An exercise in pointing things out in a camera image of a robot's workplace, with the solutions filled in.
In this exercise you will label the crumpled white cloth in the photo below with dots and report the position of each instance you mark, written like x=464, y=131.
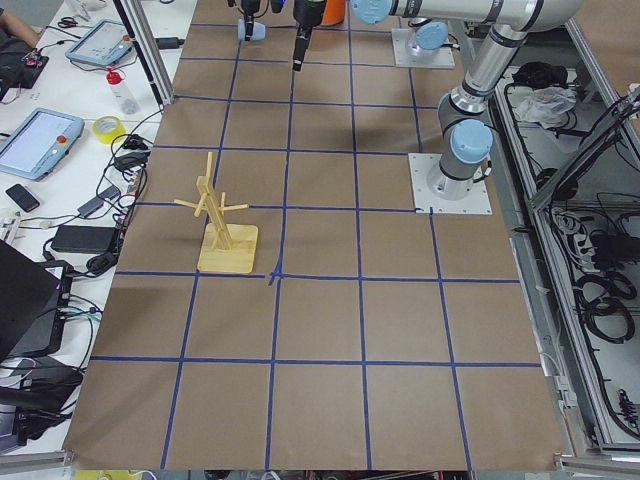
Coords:
x=548, y=107

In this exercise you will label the black power adapter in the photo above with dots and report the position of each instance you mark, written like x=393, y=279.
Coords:
x=83, y=239

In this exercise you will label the aluminium frame post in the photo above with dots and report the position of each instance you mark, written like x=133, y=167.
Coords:
x=139, y=30

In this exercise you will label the teach pendant near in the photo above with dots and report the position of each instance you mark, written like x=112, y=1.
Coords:
x=41, y=141

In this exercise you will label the teach pendant far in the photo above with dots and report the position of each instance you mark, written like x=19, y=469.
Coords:
x=104, y=44

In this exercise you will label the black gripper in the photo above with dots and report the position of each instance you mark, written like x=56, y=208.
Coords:
x=305, y=13

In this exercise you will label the black scissors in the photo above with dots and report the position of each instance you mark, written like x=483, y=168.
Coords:
x=67, y=22

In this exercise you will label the black laptop computer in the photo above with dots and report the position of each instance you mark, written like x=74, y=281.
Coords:
x=33, y=295

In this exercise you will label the black smartphone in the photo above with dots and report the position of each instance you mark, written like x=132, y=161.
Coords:
x=22, y=198

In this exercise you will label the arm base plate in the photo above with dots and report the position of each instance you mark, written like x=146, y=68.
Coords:
x=435, y=193
x=408, y=54

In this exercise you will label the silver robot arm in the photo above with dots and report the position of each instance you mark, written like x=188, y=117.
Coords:
x=425, y=34
x=467, y=140

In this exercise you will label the teach pendant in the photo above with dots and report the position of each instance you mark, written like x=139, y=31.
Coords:
x=41, y=141
x=104, y=44

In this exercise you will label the wooden cup rack stand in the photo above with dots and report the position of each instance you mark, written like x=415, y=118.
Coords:
x=226, y=248

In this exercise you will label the large orange can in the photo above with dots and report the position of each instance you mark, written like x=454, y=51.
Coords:
x=334, y=12

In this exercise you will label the yellow tape roll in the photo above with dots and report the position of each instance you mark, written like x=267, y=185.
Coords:
x=108, y=129

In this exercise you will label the red cap squeeze bottle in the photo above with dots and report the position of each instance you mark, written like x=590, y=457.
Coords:
x=121, y=92

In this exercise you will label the light blue plastic cup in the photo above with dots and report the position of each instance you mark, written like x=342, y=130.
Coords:
x=258, y=32

